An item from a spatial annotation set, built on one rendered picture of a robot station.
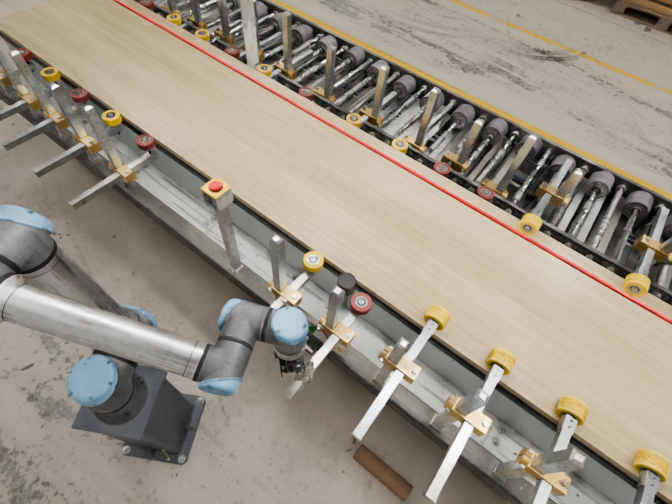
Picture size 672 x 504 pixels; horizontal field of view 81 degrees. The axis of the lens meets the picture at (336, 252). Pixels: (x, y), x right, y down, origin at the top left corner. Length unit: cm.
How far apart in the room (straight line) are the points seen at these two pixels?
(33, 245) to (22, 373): 162
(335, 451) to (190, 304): 117
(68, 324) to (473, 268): 134
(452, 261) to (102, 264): 211
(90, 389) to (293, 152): 123
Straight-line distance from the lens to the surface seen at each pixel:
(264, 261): 186
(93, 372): 153
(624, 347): 181
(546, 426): 165
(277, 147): 193
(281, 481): 220
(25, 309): 106
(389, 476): 217
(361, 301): 145
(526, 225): 183
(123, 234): 293
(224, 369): 97
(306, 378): 137
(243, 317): 101
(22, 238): 113
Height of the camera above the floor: 220
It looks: 57 degrees down
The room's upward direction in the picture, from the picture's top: 8 degrees clockwise
